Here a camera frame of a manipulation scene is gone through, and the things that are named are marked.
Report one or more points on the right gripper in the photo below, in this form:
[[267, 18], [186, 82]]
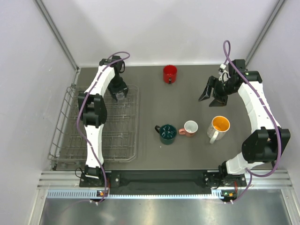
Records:
[[219, 100]]

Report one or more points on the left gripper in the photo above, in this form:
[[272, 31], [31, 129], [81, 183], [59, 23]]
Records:
[[122, 87]]

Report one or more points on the clear plastic cup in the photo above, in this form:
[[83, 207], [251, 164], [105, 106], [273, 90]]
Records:
[[120, 96]]

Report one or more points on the red mug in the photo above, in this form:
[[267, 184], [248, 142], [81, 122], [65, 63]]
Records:
[[169, 74]]

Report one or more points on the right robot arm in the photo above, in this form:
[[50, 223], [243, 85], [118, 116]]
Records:
[[267, 140]]

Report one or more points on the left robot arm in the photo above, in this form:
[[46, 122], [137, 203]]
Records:
[[93, 115]]

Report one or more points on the white mug orange inside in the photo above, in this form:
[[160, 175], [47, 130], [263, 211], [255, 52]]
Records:
[[218, 128]]

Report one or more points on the small pink mug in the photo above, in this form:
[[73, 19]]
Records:
[[190, 128]]

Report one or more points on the dark green mug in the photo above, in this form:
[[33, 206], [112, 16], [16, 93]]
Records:
[[167, 133]]

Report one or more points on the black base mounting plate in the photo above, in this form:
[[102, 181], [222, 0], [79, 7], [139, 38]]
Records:
[[166, 182]]

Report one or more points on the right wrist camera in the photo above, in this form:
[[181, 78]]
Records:
[[224, 74]]

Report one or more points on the grey wire dish rack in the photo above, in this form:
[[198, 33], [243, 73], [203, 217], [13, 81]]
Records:
[[103, 128]]

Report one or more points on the aluminium frame rail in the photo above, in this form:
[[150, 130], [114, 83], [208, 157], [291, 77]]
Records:
[[65, 185]]

